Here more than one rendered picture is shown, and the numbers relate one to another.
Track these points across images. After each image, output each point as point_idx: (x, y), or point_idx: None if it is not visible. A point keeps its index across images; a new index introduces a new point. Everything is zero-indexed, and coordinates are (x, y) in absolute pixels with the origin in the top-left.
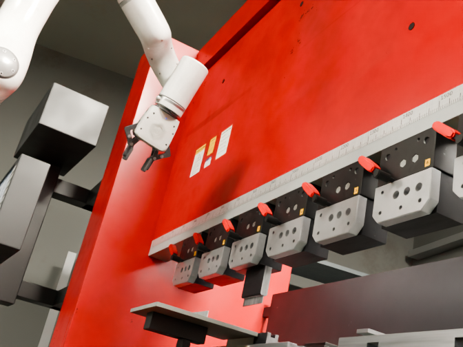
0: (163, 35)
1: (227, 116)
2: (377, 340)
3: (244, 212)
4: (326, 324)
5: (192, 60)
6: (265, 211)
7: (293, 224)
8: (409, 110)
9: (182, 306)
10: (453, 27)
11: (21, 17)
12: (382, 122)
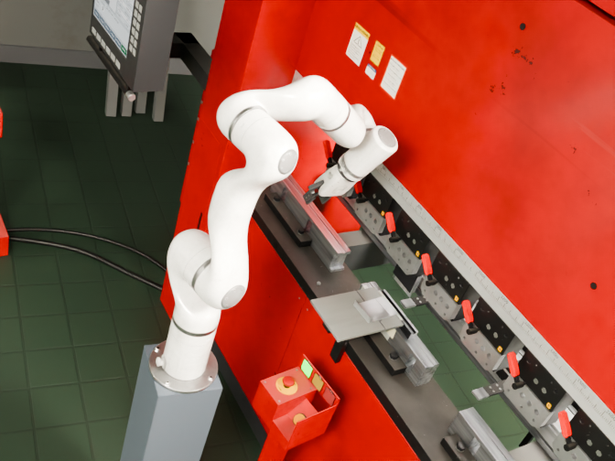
0: (359, 144)
1: (401, 39)
2: (480, 443)
3: (406, 215)
4: None
5: (384, 151)
6: (427, 273)
7: (447, 301)
8: (556, 351)
9: None
10: (614, 342)
11: (236, 237)
12: (536, 328)
